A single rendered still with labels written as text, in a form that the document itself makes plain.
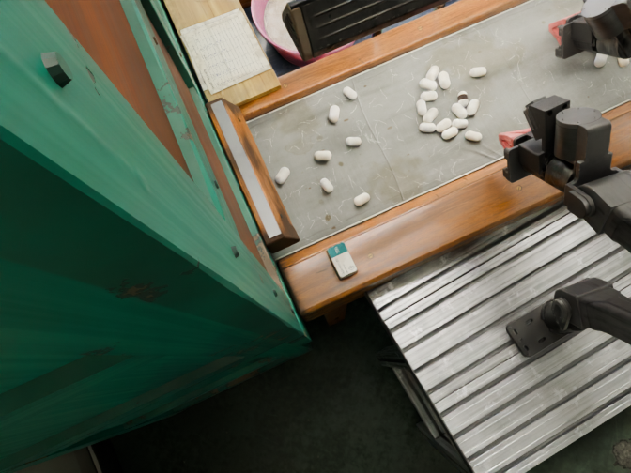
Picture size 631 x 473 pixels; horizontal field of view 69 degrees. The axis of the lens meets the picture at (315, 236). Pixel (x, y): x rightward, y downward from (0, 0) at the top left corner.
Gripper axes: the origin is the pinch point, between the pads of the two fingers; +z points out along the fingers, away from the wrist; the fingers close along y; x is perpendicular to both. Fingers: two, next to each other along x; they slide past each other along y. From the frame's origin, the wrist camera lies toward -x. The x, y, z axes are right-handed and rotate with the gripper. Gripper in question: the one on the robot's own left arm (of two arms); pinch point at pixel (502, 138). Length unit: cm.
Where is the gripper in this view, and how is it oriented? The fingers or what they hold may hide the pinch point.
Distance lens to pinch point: 93.3
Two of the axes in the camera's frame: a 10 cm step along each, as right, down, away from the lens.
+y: -9.1, 4.1, -0.7
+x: 3.0, 7.6, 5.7
